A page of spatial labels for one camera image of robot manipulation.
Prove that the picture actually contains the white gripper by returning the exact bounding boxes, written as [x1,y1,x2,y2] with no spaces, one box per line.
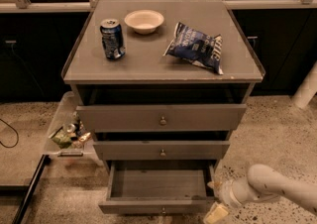
[203,180,240,224]

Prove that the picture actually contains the grey bottom drawer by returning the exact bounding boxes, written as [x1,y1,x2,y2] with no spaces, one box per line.
[99,160,215,215]

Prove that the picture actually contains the grey drawer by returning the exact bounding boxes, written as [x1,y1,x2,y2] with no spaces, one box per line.
[93,141,230,161]
[99,160,215,215]
[77,104,247,133]

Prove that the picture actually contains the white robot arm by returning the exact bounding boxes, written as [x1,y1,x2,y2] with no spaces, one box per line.
[203,164,317,224]

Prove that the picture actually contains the grey middle drawer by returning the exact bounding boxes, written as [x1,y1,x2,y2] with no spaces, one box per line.
[93,141,230,161]

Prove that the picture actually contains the grey wooden drawer cabinet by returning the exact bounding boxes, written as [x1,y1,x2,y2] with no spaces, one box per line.
[60,0,266,169]

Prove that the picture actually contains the grey top drawer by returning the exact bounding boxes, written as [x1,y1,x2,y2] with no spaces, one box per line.
[77,104,247,133]

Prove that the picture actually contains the white pole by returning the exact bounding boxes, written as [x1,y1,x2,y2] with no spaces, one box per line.
[292,61,317,108]

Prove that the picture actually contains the clear plastic storage bin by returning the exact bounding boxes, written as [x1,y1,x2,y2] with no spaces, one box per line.
[43,91,97,161]

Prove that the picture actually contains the blue chip bag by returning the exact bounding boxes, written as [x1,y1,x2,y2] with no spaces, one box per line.
[164,22,224,75]

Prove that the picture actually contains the green snack packet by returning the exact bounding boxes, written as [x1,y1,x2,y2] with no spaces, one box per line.
[51,129,72,149]

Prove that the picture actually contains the white paper bowl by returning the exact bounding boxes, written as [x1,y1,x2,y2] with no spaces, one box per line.
[124,10,164,35]

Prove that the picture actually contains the blue soda can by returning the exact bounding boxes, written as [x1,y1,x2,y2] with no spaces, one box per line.
[100,19,125,60]

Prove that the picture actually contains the black floor rail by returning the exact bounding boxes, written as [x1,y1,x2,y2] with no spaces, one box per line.
[0,155,51,224]

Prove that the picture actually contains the black floor cable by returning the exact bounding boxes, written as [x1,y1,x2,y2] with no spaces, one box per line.
[0,118,20,149]

